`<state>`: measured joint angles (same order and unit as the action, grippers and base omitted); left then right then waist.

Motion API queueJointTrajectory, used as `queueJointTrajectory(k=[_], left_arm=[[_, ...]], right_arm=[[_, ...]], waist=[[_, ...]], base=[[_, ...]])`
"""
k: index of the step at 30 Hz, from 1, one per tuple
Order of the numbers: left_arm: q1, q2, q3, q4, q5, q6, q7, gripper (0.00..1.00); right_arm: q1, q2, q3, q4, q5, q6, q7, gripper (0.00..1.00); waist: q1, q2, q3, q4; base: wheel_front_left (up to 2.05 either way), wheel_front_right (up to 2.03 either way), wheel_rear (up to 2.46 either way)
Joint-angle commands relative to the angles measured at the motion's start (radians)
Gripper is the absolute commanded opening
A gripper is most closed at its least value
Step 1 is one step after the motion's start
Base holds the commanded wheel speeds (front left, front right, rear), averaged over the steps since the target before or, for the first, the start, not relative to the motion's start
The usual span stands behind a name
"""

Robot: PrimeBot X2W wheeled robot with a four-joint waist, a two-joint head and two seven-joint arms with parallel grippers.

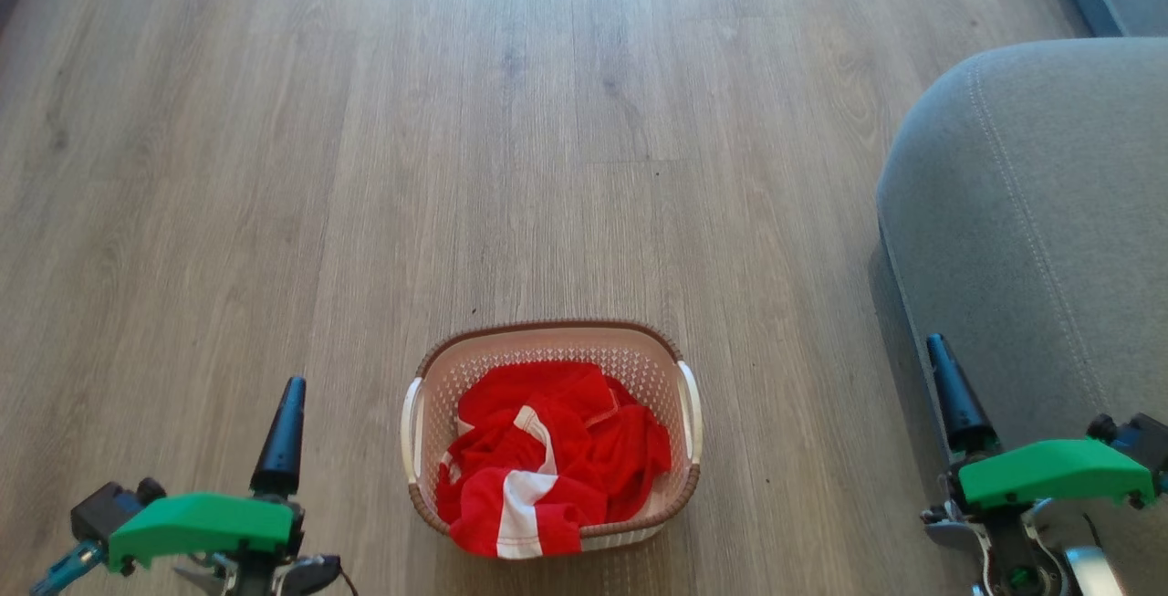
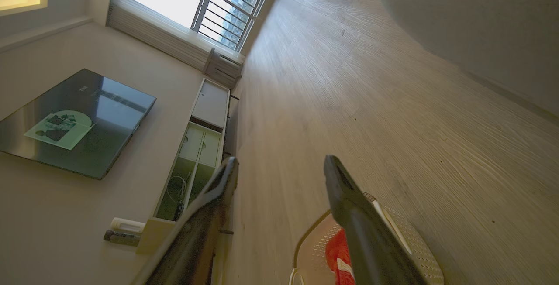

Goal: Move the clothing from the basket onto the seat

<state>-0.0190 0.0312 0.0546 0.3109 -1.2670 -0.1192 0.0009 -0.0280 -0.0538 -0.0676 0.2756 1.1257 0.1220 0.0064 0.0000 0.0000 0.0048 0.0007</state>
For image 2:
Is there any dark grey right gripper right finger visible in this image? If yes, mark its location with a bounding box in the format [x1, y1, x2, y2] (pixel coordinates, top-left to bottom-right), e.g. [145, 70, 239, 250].
[324, 155, 429, 285]

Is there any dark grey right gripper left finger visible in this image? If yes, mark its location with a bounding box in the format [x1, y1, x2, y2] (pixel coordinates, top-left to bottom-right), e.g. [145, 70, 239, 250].
[131, 157, 239, 285]

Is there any red cloth item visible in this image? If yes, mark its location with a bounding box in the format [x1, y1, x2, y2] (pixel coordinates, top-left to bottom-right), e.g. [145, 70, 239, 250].
[325, 228, 356, 285]

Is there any white perforated laundry basket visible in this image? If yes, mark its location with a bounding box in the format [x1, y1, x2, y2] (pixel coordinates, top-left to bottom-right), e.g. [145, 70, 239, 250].
[289, 191, 445, 285]

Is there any white cylinder device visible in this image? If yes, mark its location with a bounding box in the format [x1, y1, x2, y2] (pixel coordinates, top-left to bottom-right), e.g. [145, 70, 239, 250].
[110, 217, 146, 233]

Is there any dark grey box device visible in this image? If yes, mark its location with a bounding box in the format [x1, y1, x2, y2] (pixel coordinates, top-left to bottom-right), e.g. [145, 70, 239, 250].
[103, 230, 141, 247]

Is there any white television cabinet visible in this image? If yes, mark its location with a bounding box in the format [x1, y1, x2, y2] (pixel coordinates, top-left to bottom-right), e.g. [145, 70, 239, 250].
[136, 78, 231, 255]

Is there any black flat screen television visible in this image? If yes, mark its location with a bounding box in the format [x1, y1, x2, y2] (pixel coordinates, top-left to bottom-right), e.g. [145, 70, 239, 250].
[0, 68, 157, 180]

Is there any white slatted radiator cover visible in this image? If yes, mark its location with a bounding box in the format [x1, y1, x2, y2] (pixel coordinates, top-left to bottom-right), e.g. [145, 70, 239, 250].
[203, 48, 245, 89]

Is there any white coiled cable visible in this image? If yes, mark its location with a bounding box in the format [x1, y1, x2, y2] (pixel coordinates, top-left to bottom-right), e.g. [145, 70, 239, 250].
[166, 175, 189, 206]

